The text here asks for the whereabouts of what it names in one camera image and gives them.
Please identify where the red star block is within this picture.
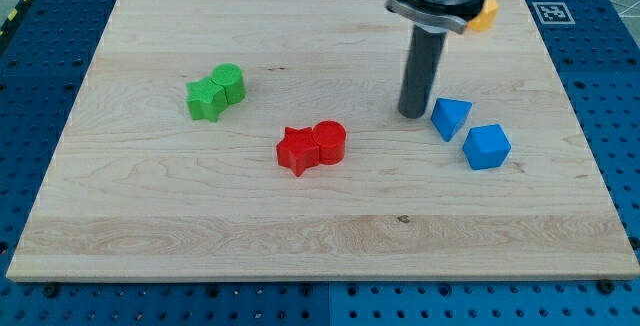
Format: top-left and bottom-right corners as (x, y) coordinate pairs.
(276, 127), (320, 177)

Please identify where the wooden board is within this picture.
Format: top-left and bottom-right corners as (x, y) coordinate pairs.
(7, 0), (639, 282)

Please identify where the blue cube block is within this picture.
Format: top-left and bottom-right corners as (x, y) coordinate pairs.
(463, 124), (512, 170)

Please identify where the blue triangle block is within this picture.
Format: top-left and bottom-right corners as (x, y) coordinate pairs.
(431, 98), (473, 142)

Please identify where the yellow block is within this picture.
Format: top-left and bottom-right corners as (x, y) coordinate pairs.
(467, 0), (499, 31)

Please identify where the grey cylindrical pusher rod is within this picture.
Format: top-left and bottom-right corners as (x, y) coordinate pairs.
(398, 25), (446, 119)

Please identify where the white fiducial marker tag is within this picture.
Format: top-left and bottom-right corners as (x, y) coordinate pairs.
(532, 1), (575, 25)

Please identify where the green cylinder block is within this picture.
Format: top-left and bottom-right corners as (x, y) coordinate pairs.
(211, 63), (246, 104)

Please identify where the red cylinder block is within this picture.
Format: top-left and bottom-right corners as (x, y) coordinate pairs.
(312, 120), (347, 165)

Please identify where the green star block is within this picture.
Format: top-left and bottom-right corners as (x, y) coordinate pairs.
(186, 77), (228, 122)

